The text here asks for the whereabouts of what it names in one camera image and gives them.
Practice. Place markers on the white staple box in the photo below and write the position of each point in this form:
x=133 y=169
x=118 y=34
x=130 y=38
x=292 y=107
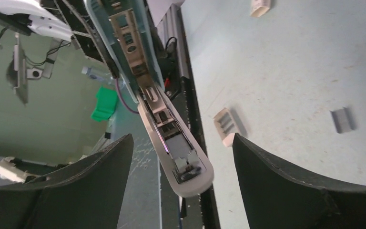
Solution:
x=259 y=7

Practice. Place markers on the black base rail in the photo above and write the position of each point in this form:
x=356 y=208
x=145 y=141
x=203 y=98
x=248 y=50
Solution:
x=198 y=212

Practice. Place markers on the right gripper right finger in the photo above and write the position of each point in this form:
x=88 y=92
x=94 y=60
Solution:
x=278 y=194

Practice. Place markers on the open staple tray box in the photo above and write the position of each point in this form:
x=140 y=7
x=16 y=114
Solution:
x=228 y=123

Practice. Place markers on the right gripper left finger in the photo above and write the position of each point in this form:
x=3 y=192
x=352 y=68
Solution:
x=87 y=194

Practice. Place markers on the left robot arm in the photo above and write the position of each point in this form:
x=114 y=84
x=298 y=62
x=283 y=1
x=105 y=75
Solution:
x=29 y=16

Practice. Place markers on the green plastic bin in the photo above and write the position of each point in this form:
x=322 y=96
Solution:
x=106 y=104

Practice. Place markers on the light blue stapler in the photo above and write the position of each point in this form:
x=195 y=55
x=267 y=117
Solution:
x=124 y=28

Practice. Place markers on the staple strip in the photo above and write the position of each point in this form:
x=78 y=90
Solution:
x=343 y=120

